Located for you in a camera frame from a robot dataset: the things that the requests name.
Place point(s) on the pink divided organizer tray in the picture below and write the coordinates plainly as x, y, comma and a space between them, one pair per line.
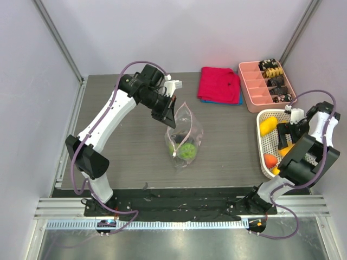
255, 90

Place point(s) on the red folded cloth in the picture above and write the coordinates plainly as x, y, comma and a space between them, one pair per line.
219, 84

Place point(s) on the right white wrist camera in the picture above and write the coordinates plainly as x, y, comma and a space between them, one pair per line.
296, 114

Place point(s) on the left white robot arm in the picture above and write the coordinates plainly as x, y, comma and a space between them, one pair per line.
85, 149

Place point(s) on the blue folded cloth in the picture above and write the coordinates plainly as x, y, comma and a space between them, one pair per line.
240, 102

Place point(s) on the grey toy fish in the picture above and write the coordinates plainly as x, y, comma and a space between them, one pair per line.
180, 137

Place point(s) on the white perforated basket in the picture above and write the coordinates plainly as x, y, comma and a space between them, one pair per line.
268, 144

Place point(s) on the black floral rolled sock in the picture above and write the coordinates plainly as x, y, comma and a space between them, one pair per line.
267, 64

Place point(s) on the black pink dotted rolled sock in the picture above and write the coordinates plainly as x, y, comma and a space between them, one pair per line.
282, 98

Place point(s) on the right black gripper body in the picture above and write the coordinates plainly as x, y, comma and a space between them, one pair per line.
285, 129

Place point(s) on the red orange toy fruit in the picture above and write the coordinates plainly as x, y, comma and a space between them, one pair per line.
270, 160

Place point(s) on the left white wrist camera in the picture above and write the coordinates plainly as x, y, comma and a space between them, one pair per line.
171, 85

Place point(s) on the slotted cable duct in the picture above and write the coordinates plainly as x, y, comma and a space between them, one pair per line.
108, 224

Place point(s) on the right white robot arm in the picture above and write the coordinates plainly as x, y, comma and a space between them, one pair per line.
306, 150

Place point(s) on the clear pink zip top bag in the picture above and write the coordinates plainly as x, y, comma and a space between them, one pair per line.
185, 121

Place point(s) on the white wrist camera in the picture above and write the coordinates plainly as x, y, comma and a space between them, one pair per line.
171, 85
296, 114

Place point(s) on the yellow striped rolled sock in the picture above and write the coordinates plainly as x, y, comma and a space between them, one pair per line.
270, 73

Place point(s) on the yellow toy corn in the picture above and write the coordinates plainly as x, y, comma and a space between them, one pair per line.
268, 125

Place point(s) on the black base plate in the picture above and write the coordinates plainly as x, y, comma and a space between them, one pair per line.
179, 204

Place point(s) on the dark patterned rolled sock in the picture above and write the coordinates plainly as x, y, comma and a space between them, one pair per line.
276, 81

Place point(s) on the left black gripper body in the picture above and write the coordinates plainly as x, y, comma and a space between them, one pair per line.
160, 104

